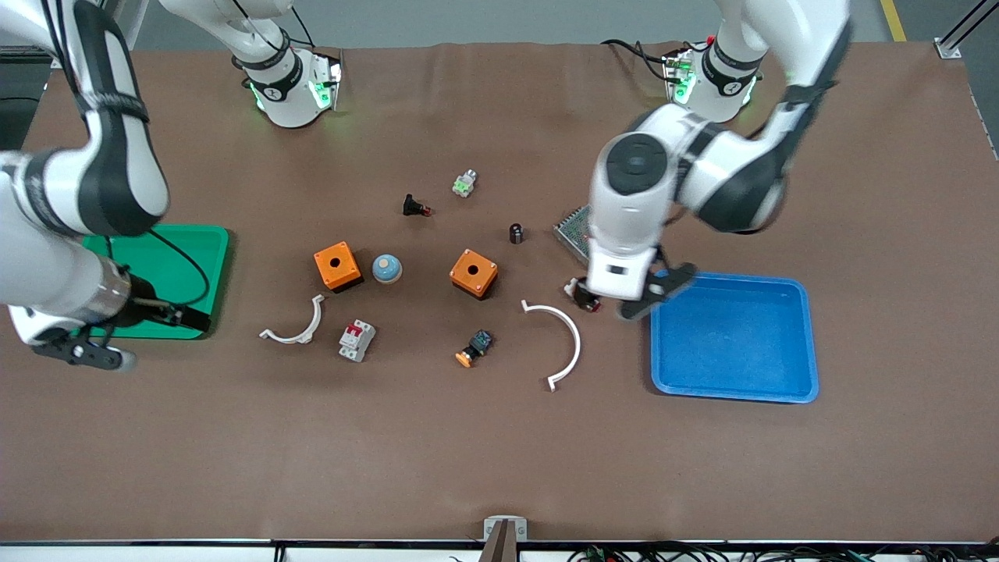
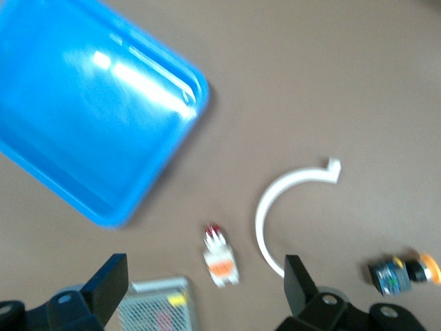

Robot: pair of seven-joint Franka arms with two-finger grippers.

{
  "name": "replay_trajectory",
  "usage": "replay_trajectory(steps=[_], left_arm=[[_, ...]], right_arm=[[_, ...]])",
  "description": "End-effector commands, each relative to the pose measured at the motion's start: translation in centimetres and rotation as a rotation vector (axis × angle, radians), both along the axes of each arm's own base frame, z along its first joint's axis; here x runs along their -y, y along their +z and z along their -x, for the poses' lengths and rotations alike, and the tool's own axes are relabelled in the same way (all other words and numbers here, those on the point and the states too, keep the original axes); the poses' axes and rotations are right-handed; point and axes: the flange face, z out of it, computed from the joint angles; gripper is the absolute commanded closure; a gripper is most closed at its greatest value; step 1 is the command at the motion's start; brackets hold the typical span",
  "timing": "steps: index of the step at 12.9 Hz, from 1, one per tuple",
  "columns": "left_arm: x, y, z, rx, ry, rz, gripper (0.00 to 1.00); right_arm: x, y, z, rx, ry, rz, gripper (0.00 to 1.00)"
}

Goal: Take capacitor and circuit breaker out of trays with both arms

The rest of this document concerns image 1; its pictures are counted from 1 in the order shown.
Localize white red circuit breaker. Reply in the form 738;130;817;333
339;319;377;363

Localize large white pipe clamp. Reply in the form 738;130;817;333
521;301;582;393

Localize perforated metal power supply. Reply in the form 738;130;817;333
553;205;592;262

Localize orange cap black pushbutton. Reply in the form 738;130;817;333
456;329;493;368

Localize blue plastic tray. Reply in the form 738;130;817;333
649;272;820;404

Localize green plastic tray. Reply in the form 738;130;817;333
82;225;232;341

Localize brown table cover mat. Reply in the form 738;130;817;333
0;41;999;545

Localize black equipment box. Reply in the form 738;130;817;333
0;45;49;151

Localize small white pipe clamp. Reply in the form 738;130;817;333
260;294;326;345

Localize red cap pushbutton switch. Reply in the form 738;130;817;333
565;277;603;313

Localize orange button enclosure box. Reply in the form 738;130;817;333
314;241;364;293
450;249;500;301

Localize black base cables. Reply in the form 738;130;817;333
601;37;689;83

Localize grey metal bracket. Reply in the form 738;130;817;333
483;515;528;543

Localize white table frame rail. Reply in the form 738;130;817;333
0;540;999;562

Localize brown camera pole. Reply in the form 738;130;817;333
478;521;517;562

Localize black cable bundle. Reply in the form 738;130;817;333
570;545;999;562

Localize aluminium profile post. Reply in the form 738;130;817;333
934;0;999;59

